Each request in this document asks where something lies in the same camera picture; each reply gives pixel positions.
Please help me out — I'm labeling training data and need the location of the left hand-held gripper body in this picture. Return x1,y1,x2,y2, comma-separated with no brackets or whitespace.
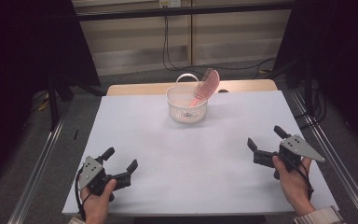
78,155,133,203

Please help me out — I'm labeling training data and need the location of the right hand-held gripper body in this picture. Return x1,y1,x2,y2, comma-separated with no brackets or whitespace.
253,133,326,181

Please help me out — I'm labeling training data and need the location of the white perforated plastic basket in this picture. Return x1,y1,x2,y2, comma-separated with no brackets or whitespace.
165,73,210,124

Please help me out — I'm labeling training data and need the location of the pink hairbrush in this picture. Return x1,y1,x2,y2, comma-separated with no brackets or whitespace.
189,68,221,108

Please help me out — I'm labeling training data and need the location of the person's left hand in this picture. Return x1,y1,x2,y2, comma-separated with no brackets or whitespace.
80,178,118,222

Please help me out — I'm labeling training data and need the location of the person's right hand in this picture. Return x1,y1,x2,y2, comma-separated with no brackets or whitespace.
272,155,316,217

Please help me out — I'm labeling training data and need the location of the black metal stand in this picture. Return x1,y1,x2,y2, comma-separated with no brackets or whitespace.
46,74,76,132
302,59,315,116

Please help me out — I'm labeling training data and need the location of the white table cover board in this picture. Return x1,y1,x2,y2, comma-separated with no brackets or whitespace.
62,91,339,217

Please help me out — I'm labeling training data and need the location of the wooden table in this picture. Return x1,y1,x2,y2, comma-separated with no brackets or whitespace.
106,78,279,97

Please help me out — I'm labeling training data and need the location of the black curtain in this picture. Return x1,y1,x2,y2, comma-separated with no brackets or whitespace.
0,0,102,194
273,0,358,157

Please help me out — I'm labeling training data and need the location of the black horizontal bar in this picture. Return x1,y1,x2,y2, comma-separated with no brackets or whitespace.
74,2,295,22

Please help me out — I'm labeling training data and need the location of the left hand-held gripper black cable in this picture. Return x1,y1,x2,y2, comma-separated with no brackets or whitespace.
74,168,87,220

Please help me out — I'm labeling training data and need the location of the hand-held gripper black cable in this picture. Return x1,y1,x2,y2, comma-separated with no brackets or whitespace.
288,158,314,201
74,168,87,220

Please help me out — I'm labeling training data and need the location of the right hand-held gripper black cable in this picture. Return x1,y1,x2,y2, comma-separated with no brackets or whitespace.
288,158,314,201

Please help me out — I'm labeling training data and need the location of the black floor cable bundle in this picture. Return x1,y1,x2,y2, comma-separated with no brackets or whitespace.
295,87,329,130

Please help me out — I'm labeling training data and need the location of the black wall cable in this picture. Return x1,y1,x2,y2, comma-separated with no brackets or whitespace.
161,15,218,81
166,15,277,72

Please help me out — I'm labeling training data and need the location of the white wall power outlet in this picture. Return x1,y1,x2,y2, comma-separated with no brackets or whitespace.
158,0,182,8

